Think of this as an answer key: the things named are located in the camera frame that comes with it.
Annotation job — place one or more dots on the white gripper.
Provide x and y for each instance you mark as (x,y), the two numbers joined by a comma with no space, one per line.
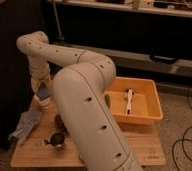
(39,76)

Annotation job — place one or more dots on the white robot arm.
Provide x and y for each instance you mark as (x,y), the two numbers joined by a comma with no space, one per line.
(77,92)

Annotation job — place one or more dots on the grey cloth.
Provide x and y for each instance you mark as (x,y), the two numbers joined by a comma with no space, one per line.
(27,122)

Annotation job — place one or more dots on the brown object on board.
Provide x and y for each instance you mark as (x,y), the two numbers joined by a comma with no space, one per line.
(59,124)

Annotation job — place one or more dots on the green object in bin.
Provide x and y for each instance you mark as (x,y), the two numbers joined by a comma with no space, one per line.
(107,100)

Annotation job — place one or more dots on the wooden board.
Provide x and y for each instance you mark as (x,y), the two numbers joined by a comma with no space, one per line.
(34,153)

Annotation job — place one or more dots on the orange plastic bin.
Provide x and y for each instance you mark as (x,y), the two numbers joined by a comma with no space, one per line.
(145,103)

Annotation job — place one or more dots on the metal shelf unit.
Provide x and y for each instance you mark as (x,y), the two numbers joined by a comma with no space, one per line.
(128,36)

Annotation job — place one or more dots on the black device on shelf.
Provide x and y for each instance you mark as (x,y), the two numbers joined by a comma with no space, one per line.
(165,60)

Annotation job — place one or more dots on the white handled brush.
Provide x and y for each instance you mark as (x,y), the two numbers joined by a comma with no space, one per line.
(129,97)

